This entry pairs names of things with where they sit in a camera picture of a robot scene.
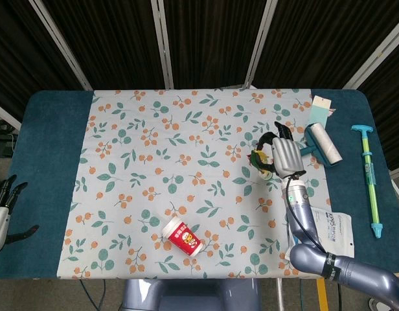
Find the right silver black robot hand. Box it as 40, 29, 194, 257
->
256, 121, 306, 179

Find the small colourful toy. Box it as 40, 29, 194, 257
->
247, 149, 275, 181

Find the floral tablecloth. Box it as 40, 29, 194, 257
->
56, 87, 333, 280

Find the pale colour swatch card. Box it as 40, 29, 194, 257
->
310, 95, 332, 126

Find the dark blue felt table cover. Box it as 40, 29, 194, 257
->
0, 89, 393, 280

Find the green blue water pump toy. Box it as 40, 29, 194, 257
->
350, 124, 383, 239

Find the white KN95 mask package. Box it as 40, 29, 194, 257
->
285, 209, 355, 260

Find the dark folding screen panel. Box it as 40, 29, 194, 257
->
28, 0, 174, 91
0, 0, 92, 130
246, 0, 399, 90
150, 0, 275, 90

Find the red paper cup white lid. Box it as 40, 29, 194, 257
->
161, 216, 207, 257

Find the blue-grey robot torso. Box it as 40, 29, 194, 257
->
120, 278, 262, 311

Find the teal lint roller orange handle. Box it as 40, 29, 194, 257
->
298, 122, 343, 168

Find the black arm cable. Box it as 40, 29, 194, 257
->
284, 173, 328, 257

